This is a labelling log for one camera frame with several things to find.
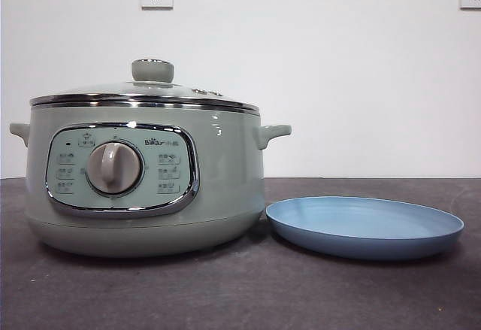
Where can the glass lid with green knob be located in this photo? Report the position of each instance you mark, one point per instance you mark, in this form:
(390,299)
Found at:
(152,71)

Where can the pale green electric steamer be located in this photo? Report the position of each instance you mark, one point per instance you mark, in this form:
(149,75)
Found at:
(225,179)

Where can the blue round plate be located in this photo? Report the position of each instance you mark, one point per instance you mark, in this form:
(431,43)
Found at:
(357,224)

